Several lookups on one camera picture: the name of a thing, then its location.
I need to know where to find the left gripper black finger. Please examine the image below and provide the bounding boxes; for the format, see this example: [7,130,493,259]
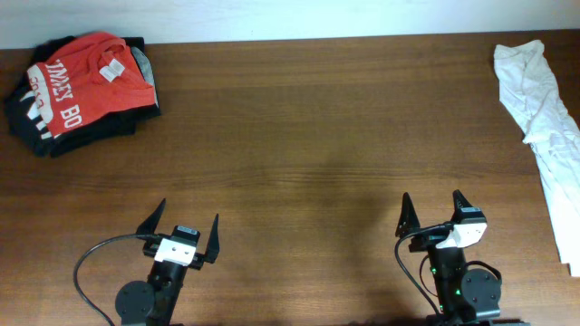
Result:
[204,214,220,264]
[135,198,167,235]

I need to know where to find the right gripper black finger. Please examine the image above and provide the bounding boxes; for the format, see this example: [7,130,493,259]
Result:
[452,189,473,211]
[395,192,421,238]

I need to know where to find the red soccer t-shirt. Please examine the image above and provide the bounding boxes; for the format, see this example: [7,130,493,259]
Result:
[27,32,155,138]

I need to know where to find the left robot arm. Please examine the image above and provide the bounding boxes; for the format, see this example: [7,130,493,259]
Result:
[115,201,220,326]

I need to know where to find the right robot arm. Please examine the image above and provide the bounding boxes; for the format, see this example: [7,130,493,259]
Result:
[393,190,503,325]

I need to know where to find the white crumpled garment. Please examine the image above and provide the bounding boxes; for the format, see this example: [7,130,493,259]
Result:
[493,40,579,277]

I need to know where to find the black folded shirt white letters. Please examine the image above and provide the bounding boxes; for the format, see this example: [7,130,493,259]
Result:
[4,32,160,158]

